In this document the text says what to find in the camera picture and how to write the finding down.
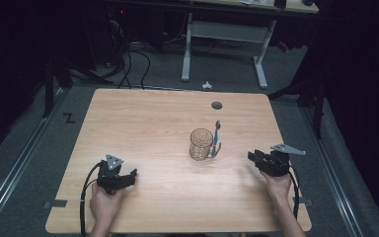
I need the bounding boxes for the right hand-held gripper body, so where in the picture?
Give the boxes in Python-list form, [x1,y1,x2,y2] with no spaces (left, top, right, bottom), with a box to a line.
[260,143,307,178]

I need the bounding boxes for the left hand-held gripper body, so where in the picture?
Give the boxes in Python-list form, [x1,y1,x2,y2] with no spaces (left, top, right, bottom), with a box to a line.
[96,153,136,196]

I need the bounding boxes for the blue toothbrush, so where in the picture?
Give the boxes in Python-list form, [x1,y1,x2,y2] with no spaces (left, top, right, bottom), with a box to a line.
[210,119,222,159]

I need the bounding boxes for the clear glass mug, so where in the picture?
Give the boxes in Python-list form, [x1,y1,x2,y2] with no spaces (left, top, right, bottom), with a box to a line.
[189,127,222,162]

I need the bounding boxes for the person's right hand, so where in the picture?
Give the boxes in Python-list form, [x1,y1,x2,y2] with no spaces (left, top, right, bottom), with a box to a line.
[260,170,293,202]

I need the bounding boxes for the person's left hand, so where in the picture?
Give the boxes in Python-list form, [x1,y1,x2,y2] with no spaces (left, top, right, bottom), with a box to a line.
[89,182,124,229]

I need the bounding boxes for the grey tape strip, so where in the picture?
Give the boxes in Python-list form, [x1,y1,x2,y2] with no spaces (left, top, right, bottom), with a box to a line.
[42,198,69,209]
[292,196,314,207]

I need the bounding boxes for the black metal stand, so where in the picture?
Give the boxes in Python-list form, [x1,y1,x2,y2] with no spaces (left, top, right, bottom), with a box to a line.
[41,57,74,119]
[266,73,327,140]

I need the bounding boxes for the black tape floor mark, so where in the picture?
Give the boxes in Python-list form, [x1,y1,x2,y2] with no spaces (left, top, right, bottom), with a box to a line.
[62,112,77,124]

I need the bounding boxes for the white-legged background desk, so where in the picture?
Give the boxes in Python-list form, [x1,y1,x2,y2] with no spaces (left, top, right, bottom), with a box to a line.
[180,0,320,90]

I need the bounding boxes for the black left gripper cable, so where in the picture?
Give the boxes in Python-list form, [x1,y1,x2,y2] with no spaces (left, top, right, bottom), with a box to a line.
[79,161,102,237]

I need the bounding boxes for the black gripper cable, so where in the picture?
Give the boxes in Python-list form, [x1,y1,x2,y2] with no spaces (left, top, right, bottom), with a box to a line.
[287,165,301,221]
[79,161,102,237]

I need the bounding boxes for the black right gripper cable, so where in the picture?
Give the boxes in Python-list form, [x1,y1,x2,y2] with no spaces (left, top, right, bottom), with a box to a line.
[287,165,301,221]

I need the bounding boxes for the metal floor rail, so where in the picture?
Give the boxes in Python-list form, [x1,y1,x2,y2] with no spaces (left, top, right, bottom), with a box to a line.
[0,87,67,233]
[299,107,365,237]

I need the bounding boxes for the black floor cables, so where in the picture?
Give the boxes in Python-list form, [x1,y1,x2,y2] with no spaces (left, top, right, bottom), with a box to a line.
[107,40,152,90]

